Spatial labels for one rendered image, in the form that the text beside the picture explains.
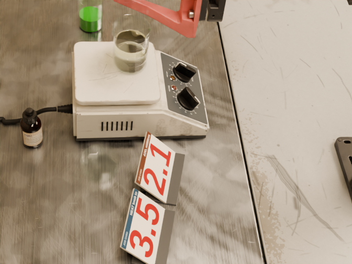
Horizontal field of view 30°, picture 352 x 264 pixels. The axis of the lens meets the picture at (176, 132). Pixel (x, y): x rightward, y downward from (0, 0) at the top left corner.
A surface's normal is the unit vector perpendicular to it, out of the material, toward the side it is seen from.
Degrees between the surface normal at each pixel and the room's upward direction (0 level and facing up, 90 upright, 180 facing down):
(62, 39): 0
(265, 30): 0
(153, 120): 90
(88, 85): 0
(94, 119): 90
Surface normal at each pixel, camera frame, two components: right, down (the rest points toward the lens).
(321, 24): 0.10, -0.63
